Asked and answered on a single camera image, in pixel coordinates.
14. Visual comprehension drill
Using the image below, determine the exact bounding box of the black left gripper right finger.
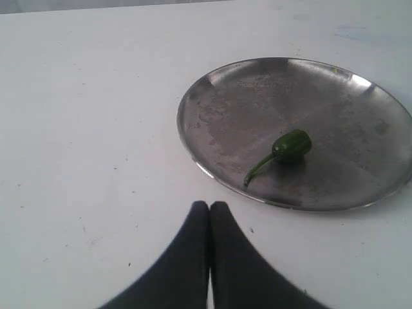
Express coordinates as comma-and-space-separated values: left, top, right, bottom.
209, 201, 326, 309

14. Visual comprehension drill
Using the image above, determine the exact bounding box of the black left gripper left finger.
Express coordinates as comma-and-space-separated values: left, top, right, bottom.
102, 201, 210, 309

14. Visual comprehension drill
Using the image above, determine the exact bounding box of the green vegetable with stem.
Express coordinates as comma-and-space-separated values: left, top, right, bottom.
243, 129, 312, 187

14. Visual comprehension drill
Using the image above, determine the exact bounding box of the round steel plate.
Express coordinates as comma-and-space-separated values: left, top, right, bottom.
177, 57, 411, 211

